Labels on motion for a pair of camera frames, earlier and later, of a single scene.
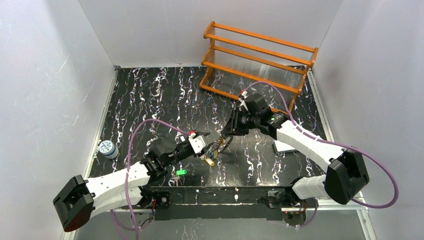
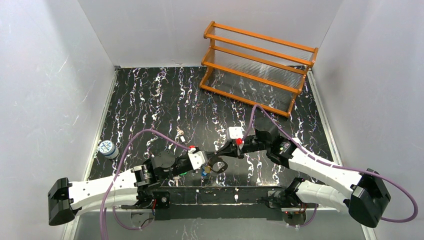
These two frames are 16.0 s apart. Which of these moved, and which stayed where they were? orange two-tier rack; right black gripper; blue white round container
Moved: right black gripper
Stayed: orange two-tier rack; blue white round container
